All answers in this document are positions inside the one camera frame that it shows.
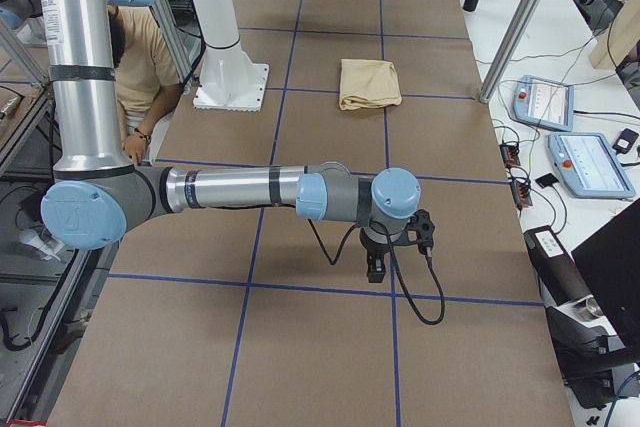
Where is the aluminium frame post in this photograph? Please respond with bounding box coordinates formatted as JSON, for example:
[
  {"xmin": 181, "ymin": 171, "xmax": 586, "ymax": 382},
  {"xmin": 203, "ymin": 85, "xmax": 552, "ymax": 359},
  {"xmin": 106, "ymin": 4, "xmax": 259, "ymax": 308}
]
[{"xmin": 478, "ymin": 0, "xmax": 540, "ymax": 104}]

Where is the cream long-sleeve printed shirt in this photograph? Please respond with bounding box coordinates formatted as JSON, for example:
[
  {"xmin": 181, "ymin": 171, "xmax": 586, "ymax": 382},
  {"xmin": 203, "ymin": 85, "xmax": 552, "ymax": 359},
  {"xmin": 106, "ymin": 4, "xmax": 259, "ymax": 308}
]
[{"xmin": 339, "ymin": 59, "xmax": 402, "ymax": 111}]

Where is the seated person in beige shirt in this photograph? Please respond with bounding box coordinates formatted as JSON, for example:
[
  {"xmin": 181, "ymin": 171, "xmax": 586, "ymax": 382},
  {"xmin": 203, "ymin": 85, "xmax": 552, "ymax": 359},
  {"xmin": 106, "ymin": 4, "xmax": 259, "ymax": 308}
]
[{"xmin": 108, "ymin": 6, "xmax": 183, "ymax": 165}]

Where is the teach pendant far from post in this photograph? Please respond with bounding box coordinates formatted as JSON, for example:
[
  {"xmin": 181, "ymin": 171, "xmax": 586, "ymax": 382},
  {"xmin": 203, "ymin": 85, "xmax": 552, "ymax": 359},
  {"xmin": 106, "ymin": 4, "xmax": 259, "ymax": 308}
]
[{"xmin": 547, "ymin": 132, "xmax": 636, "ymax": 199}]

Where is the teach pendant near post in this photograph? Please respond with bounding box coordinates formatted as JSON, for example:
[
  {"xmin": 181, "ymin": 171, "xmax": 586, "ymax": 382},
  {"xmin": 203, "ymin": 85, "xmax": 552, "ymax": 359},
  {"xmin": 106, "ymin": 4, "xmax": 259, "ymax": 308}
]
[{"xmin": 512, "ymin": 75, "xmax": 574, "ymax": 132}]

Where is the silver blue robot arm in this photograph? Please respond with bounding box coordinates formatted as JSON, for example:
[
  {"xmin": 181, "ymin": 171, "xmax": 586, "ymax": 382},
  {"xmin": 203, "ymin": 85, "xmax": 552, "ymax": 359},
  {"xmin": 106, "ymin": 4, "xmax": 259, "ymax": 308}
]
[{"xmin": 39, "ymin": 0, "xmax": 430, "ymax": 283}]

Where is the black monitor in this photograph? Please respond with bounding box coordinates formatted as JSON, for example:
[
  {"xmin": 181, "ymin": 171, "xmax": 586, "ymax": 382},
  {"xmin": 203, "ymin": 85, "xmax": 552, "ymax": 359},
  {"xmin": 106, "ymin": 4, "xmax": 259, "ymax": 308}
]
[{"xmin": 572, "ymin": 201, "xmax": 639, "ymax": 345}]

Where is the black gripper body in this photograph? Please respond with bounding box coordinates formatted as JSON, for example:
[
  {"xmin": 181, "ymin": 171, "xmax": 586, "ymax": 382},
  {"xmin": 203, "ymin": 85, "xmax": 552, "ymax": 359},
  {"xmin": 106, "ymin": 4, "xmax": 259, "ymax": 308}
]
[{"xmin": 359, "ymin": 228, "xmax": 406, "ymax": 267}]

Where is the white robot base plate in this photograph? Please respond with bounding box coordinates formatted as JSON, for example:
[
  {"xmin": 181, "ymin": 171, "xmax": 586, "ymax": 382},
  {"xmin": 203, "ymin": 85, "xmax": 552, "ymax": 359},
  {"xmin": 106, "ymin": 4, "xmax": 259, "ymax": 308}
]
[{"xmin": 193, "ymin": 61, "xmax": 269, "ymax": 112}]

